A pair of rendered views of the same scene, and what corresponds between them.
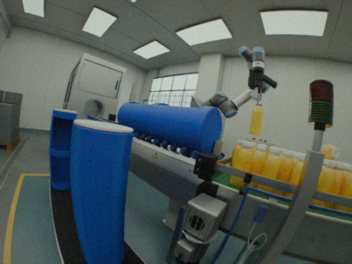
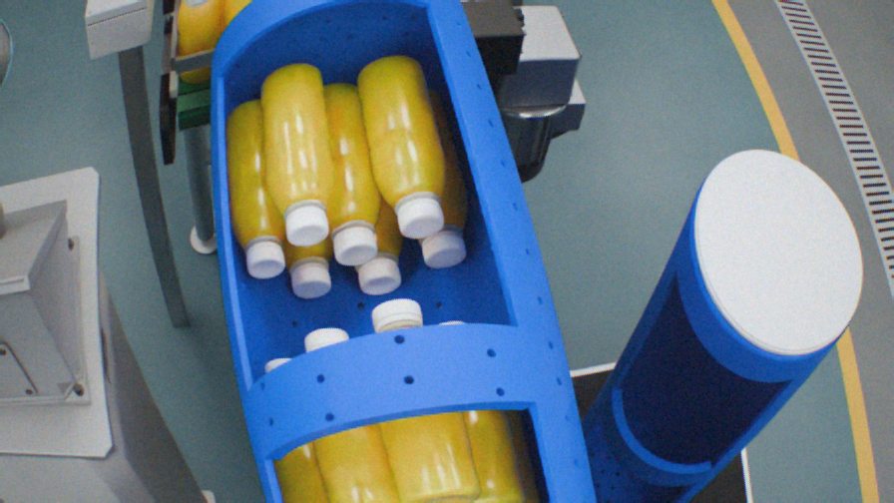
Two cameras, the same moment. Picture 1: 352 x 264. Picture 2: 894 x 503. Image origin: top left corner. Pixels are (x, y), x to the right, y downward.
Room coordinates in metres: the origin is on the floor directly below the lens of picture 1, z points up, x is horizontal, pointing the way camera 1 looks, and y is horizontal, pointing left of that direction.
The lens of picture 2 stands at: (1.31, 0.32, 1.99)
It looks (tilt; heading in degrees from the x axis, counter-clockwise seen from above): 60 degrees down; 211
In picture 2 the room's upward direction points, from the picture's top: 10 degrees clockwise
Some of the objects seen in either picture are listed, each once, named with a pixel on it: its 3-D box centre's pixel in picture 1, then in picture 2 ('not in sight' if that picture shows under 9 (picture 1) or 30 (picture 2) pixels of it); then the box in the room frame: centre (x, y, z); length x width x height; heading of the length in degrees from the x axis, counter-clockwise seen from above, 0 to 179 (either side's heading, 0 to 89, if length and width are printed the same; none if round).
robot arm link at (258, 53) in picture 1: (258, 56); not in sight; (0.67, -0.40, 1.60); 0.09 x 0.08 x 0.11; 145
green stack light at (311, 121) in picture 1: (320, 114); not in sight; (0.20, -0.32, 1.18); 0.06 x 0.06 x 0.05
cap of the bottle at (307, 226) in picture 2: not in sight; (306, 227); (0.93, -0.05, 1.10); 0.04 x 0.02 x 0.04; 142
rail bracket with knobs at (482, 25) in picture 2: (205, 166); (482, 39); (0.54, -0.15, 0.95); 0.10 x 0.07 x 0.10; 142
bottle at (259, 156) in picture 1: (256, 168); not in sight; (0.49, -0.36, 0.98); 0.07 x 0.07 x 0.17
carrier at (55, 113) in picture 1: (61, 150); not in sight; (1.15, 1.22, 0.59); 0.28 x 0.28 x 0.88
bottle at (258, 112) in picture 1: (257, 119); not in sight; (0.66, -0.42, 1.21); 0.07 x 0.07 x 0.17
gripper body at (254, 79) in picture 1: (256, 79); not in sight; (0.68, -0.40, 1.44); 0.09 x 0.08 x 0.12; 52
